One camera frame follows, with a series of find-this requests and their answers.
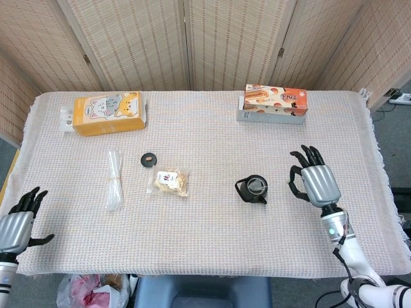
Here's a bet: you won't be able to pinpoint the black floor cable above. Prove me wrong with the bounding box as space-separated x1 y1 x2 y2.
314 289 344 308

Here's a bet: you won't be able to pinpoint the small black lid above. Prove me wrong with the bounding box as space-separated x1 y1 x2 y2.
140 153 159 167

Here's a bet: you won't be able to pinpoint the grey triangular tea bag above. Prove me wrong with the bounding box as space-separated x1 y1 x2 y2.
249 178 266 193

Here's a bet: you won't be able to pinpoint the clear plastic bag red contents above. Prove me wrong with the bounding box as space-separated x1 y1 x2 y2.
57 273 131 308

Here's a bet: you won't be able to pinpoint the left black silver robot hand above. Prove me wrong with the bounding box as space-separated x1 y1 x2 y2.
0 187 55 255

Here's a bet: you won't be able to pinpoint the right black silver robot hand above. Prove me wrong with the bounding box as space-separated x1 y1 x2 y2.
288 144 342 207

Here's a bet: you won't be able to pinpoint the orange biscuit box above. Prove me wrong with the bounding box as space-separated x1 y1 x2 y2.
236 83 308 125

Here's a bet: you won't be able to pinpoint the clear snack packet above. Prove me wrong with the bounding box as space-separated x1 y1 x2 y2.
146 166 190 198

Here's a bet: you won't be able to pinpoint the blue chair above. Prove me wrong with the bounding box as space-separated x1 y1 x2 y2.
133 275 273 308

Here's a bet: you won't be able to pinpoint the woven bamboo folding screen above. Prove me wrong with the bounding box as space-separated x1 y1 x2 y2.
0 0 411 147

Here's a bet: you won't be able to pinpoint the white power strip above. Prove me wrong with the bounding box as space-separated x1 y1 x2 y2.
388 92 411 105

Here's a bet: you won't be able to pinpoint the small white clear packet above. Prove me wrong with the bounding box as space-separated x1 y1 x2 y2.
60 107 75 133

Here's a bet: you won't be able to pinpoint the pink woven tablecloth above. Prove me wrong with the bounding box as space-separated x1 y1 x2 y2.
0 89 411 279

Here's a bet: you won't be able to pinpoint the yellow cat print box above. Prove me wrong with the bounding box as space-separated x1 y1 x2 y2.
72 91 148 137

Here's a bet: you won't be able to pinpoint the bundle of clear plastic straws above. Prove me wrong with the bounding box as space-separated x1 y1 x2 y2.
105 150 125 212

